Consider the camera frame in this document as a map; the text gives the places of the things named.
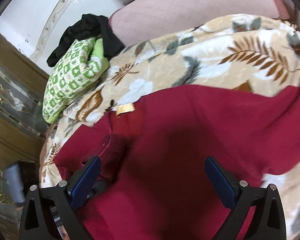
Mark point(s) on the pink quilted bedding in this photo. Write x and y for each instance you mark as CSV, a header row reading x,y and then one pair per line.
x,y
147,19

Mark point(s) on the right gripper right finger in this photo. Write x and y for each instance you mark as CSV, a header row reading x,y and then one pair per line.
x,y
268,221

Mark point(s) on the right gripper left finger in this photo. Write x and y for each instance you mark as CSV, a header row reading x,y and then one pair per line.
x,y
37,221

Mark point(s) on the wooden glass wardrobe door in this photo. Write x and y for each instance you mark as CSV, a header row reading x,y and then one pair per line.
x,y
22,128

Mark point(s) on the red knit sweater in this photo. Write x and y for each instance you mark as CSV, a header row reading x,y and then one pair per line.
x,y
153,158

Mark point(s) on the black garment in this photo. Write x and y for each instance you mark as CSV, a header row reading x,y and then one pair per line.
x,y
88,26

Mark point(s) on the white ornate headboard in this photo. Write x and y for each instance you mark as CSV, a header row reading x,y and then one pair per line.
x,y
34,27

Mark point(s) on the leaf pattern beige blanket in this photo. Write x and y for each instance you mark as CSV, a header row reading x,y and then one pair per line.
x,y
248,53

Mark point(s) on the green white checkered pillow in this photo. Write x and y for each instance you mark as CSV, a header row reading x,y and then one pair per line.
x,y
82,65

